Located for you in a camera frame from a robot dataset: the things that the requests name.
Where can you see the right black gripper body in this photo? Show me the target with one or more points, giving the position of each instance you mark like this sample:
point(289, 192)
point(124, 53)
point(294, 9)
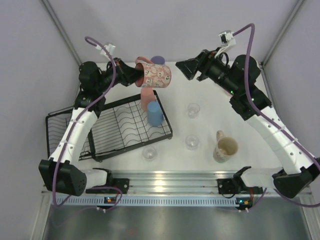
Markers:
point(212, 68)

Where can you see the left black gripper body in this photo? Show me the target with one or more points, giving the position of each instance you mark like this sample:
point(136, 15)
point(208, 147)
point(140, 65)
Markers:
point(117, 64)

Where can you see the salmon pink plastic tumbler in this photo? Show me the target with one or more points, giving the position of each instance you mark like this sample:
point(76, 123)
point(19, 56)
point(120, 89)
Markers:
point(146, 96)

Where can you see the pink ghost pattern mug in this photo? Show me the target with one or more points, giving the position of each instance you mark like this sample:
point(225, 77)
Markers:
point(154, 75)

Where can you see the blue plastic tumbler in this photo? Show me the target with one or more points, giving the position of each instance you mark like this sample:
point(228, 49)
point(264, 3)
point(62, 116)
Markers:
point(154, 114)

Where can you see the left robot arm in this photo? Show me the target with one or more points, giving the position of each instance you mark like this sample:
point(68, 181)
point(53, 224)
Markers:
point(59, 172)

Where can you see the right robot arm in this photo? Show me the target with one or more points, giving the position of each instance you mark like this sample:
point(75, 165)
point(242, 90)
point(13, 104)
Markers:
point(299, 167)

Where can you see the purple plastic tumbler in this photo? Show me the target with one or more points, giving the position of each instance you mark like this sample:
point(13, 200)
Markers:
point(159, 60)

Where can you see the clear glass upper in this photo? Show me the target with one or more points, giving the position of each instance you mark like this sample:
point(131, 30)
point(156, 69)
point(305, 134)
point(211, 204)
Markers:
point(193, 110)

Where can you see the clear glass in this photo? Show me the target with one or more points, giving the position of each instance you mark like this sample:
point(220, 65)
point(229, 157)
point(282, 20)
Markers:
point(149, 153)
point(193, 110)
point(192, 142)

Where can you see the clear glass middle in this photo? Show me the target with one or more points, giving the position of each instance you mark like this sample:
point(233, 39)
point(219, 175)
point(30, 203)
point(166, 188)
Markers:
point(192, 142)

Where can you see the cream seashell mug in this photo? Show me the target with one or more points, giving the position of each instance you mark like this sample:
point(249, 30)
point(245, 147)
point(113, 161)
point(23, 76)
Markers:
point(226, 147)

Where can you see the clear glass lower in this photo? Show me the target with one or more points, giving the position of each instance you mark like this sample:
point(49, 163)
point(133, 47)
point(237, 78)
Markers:
point(149, 153)

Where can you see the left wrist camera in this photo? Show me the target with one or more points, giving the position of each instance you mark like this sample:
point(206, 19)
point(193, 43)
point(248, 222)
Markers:
point(110, 49)

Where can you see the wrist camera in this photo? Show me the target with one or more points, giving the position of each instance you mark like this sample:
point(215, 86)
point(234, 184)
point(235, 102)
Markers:
point(227, 41)
point(110, 49)

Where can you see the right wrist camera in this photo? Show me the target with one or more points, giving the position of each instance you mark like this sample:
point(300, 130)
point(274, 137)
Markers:
point(227, 41)

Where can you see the black wire dish rack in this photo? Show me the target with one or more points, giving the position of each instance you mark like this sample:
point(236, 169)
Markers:
point(122, 127)

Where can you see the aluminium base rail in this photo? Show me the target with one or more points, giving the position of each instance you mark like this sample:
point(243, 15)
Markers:
point(172, 183)

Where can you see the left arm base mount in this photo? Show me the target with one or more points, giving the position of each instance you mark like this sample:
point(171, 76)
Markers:
point(110, 181)

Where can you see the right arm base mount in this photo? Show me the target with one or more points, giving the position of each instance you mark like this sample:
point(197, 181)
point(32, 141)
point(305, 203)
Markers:
point(234, 185)

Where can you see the perforated cable tray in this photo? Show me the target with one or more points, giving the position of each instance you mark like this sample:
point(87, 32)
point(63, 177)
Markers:
point(146, 201)

